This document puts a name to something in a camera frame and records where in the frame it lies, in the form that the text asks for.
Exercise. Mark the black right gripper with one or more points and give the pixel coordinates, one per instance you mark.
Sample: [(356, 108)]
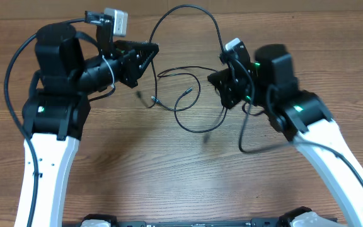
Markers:
[(224, 83)]

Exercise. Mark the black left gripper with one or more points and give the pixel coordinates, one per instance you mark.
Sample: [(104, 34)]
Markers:
[(131, 67)]

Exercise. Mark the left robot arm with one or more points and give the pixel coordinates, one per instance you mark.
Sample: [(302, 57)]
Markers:
[(73, 67)]

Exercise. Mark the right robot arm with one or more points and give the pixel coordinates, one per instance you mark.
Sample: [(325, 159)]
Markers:
[(267, 80)]

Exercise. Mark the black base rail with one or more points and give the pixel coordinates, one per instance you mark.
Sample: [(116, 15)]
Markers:
[(302, 216)]

